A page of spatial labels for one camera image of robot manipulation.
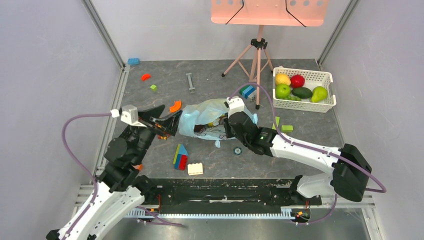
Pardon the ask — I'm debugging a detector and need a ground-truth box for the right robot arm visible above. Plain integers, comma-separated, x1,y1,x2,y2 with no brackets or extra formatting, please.
228,111,372,204

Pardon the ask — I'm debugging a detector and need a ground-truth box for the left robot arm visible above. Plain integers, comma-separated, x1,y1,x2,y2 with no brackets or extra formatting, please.
46,105,182,240

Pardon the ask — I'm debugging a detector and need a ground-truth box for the small red arch block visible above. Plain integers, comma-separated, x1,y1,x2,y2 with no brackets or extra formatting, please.
140,73,151,82

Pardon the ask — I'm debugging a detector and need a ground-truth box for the blue toy brick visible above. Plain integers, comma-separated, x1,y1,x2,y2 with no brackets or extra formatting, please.
127,58,140,66

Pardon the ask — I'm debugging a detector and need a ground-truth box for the small lime green cube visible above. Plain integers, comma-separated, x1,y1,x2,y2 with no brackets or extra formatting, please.
150,84,158,92

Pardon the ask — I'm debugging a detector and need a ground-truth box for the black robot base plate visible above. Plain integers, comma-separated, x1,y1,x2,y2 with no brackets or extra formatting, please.
137,176,322,214

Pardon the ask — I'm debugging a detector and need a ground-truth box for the long lime green block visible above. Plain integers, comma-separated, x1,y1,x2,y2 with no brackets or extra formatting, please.
272,116,280,130

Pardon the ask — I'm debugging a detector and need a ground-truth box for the green blue grey brick stack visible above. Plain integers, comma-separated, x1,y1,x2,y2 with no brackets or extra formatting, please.
239,85,257,101

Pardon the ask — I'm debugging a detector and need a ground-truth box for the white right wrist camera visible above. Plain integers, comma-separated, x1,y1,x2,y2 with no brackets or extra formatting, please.
226,96,246,117

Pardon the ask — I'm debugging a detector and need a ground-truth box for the white perforated plastic basket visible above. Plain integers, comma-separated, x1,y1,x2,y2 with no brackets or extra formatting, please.
272,66,337,113

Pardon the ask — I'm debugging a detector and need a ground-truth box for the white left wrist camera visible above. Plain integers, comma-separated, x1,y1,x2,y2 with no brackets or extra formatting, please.
110,105,147,127

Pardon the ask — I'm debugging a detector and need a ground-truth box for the yellow fake lemon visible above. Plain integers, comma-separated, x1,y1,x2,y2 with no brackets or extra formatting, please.
275,73,291,86

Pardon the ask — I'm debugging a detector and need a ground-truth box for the green fake apple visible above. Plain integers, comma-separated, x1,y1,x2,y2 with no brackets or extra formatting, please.
275,83,291,100

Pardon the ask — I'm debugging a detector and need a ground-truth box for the green fake pear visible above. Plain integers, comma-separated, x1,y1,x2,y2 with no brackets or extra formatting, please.
310,86,328,103

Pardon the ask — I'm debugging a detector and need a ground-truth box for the flat lime green block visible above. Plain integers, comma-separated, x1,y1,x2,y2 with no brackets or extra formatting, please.
280,125,294,133

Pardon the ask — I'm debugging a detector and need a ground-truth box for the light blue plastic bag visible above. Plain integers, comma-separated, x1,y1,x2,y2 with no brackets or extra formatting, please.
178,98,258,148

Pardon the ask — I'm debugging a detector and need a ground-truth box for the multicolour brick house stack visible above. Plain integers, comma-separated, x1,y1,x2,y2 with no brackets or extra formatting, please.
173,144,189,171

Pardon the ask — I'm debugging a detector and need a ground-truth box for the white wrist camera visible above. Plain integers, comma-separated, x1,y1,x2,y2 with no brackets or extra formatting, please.
110,105,147,127
226,96,246,117

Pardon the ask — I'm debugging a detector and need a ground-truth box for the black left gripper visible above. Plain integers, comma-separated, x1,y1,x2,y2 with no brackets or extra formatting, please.
132,104,183,164

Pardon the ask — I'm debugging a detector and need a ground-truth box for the red fake pomegranate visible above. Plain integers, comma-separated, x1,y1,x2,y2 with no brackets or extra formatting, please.
290,74,305,89

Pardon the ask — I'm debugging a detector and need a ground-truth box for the cream toy brick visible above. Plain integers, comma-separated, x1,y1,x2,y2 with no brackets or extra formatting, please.
187,163,204,176

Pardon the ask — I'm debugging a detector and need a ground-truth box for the pink music stand tripod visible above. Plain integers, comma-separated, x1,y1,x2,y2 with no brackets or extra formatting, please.
210,0,331,111

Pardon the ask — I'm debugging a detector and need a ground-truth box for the dark green fake avocado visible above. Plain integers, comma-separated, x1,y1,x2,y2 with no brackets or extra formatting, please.
291,87,313,99

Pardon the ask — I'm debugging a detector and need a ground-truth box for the orange arch block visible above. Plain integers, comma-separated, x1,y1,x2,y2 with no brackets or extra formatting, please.
169,100,182,113

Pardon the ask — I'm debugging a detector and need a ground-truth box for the blue green poker chip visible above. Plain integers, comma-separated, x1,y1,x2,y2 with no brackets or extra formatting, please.
233,147,242,155

